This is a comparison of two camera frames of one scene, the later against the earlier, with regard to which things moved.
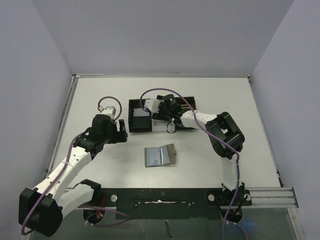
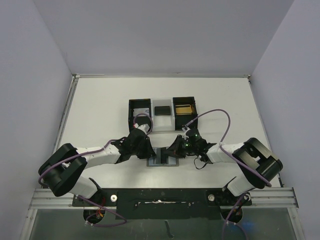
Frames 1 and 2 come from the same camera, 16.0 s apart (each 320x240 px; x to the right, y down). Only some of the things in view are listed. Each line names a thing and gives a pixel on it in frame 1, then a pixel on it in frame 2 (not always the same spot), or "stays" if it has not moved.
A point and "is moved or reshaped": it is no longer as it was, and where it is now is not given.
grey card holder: x=160 y=156 is moved or reshaped
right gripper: x=159 y=115 -> x=177 y=146
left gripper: x=119 y=136 -> x=149 y=151
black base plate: x=171 y=203 stays
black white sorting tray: x=140 y=117 stays
